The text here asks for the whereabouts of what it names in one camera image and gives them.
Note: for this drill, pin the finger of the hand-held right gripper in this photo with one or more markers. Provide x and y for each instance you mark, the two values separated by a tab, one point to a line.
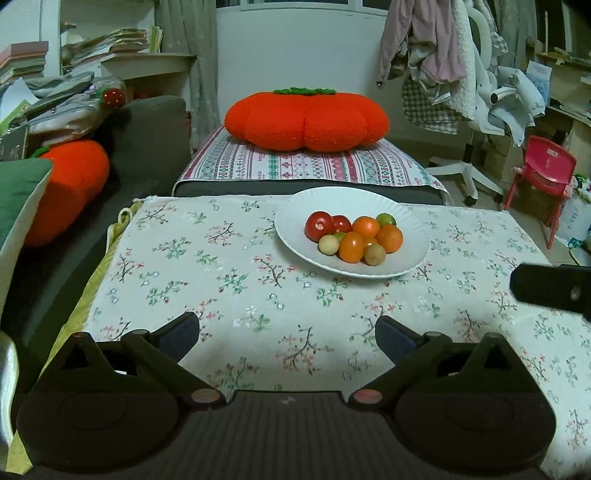
545	286

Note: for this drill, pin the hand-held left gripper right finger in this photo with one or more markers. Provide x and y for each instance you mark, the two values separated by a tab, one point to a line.
392	335

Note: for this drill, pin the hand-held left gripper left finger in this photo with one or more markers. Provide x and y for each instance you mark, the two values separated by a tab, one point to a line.
182	333

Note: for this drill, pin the white ribbed plate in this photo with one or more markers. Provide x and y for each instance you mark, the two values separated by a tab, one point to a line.
406	263

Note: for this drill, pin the orange mandarin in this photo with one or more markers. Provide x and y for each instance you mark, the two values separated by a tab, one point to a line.
366	226
390	239

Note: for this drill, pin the shiny orange tomato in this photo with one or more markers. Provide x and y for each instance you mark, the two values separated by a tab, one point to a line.
352	247

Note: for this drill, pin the green lime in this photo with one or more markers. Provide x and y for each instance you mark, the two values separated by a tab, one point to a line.
387	218

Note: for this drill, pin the small red tomato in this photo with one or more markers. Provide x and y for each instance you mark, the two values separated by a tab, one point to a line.
343	223

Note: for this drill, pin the large red tomato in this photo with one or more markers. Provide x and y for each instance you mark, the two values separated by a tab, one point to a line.
320	226

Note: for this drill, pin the floral tablecloth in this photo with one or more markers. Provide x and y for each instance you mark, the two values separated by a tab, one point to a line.
207	277

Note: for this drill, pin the white bag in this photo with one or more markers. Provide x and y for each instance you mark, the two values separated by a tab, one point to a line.
575	217

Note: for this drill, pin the red plastic chair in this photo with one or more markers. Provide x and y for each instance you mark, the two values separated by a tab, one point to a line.
545	166

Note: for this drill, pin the cardboard box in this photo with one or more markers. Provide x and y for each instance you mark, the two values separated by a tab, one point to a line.
501	154

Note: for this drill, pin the white office chair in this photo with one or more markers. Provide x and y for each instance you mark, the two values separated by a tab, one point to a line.
461	173

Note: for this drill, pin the striped patterned blanket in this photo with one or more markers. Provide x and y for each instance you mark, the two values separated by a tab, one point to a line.
323	166

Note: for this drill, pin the grey sofa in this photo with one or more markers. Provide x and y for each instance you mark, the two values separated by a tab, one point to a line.
147	134

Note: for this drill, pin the checkered cloth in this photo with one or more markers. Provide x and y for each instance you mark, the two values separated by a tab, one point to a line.
429	108

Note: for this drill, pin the green cushion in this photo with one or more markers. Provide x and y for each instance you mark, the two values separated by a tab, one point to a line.
18	194

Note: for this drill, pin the wooden desk shelves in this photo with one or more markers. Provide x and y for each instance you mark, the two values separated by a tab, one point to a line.
572	60

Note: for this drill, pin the large orange persimmon cushion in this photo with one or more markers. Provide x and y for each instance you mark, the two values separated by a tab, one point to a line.
307	120

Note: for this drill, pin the small red plush toy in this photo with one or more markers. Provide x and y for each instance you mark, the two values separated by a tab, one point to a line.
113	96

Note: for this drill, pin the black box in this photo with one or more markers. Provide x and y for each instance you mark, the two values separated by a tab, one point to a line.
11	143

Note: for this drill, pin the grey curtain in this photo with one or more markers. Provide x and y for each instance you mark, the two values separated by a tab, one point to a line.
203	69

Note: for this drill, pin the pink garment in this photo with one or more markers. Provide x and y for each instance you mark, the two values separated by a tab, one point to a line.
429	41

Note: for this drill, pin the white bookshelf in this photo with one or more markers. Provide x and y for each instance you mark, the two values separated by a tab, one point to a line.
147	64

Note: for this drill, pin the pile of books and papers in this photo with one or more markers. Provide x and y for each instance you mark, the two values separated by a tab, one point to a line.
115	44

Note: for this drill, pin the stack of pink books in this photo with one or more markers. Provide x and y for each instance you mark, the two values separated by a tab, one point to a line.
23	60

